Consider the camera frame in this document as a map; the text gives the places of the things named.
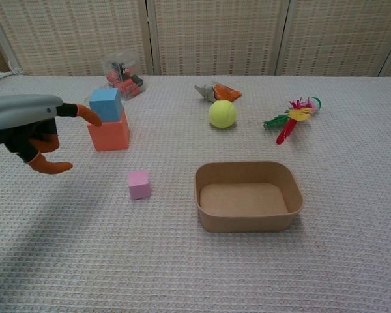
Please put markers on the large orange foam cube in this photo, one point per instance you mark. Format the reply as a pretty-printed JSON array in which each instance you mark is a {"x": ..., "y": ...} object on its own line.
[{"x": 109, "y": 137}]

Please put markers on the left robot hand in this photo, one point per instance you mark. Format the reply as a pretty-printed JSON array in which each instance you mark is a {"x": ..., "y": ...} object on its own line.
[{"x": 19, "y": 112}]

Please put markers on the brown paper tray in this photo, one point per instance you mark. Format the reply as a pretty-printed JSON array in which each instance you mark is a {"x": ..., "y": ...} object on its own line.
[{"x": 247, "y": 199}]

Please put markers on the woven folding screen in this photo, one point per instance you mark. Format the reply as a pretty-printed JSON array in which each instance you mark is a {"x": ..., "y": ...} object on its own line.
[{"x": 215, "y": 36}]

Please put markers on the colourful feather shuttlecock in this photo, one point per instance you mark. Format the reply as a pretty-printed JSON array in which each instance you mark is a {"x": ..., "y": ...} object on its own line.
[{"x": 291, "y": 119}]

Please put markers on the white textured tablecloth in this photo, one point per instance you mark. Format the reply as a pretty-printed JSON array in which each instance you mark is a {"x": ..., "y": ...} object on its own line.
[{"x": 195, "y": 261}]

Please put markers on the medium blue foam cube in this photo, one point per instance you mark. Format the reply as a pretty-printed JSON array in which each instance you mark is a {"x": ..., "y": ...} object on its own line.
[{"x": 106, "y": 106}]

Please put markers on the yellow tennis ball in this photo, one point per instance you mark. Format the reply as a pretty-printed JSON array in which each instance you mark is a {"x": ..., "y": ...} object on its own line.
[{"x": 223, "y": 113}]

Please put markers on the crumpled orange snack wrapper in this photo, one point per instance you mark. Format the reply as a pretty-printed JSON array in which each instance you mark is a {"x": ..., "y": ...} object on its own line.
[{"x": 223, "y": 92}]

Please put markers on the small pink foam cube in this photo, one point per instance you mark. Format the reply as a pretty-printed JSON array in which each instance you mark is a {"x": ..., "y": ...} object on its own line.
[{"x": 138, "y": 186}]

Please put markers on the clear plastic bag of parts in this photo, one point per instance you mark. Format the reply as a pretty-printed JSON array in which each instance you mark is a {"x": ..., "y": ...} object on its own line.
[{"x": 125, "y": 78}]

